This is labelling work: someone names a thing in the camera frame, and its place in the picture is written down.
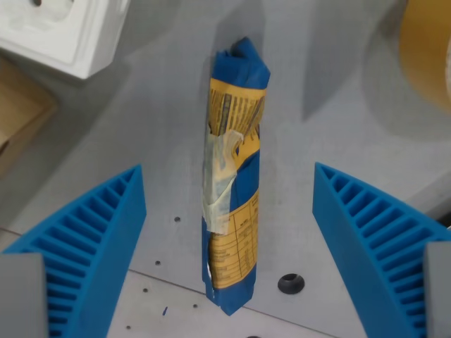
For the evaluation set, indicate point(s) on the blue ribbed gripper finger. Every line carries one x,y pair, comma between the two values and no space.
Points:
380,253
88,246

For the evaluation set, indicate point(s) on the blue and yellow rolled bag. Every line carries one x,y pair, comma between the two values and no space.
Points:
243,183

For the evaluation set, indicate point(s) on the brown cardboard box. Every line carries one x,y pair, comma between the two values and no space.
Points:
21,112

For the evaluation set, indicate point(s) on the roll of adhesive tape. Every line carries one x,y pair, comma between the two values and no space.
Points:
426,53

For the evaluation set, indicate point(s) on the white wall power socket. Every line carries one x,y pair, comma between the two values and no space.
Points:
70,31

